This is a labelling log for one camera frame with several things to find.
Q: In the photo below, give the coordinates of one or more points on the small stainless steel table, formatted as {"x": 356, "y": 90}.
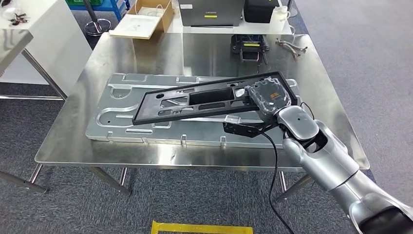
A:
{"x": 13, "y": 42}

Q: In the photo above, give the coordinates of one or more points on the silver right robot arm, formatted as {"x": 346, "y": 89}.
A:
{"x": 329, "y": 161}

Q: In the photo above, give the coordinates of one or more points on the black plastic frame panel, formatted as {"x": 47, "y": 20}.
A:
{"x": 145, "y": 114}

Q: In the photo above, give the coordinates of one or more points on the black box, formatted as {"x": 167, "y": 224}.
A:
{"x": 259, "y": 13}

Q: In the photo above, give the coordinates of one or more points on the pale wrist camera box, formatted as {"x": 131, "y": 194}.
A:
{"x": 233, "y": 119}

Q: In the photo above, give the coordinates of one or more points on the grey machine case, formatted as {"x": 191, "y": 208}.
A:
{"x": 209, "y": 13}

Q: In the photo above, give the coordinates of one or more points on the stamped silver metal panel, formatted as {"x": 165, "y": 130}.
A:
{"x": 193, "y": 132}

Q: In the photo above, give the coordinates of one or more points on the black clamp tool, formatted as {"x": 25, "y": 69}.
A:
{"x": 250, "y": 51}

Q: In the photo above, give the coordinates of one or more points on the open cardboard box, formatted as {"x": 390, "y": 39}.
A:
{"x": 138, "y": 25}

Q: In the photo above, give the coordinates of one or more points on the black post chrome base stanchion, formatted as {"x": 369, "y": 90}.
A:
{"x": 96, "y": 27}

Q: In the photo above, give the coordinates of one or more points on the metal pliers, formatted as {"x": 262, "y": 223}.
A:
{"x": 292, "y": 48}

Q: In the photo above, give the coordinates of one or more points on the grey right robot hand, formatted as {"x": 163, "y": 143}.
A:
{"x": 271, "y": 97}

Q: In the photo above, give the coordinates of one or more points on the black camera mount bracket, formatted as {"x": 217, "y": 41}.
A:
{"x": 242, "y": 130}

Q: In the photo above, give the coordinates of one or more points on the small dark metal parts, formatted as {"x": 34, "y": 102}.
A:
{"x": 17, "y": 20}

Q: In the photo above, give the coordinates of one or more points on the stainless steel workbench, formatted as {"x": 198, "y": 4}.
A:
{"x": 129, "y": 55}

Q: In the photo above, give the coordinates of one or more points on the white cabinet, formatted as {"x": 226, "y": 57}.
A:
{"x": 58, "y": 48}

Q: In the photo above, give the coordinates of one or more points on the white table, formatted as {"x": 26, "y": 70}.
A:
{"x": 200, "y": 30}

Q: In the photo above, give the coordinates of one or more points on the white plastic bottle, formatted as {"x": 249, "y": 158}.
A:
{"x": 278, "y": 19}

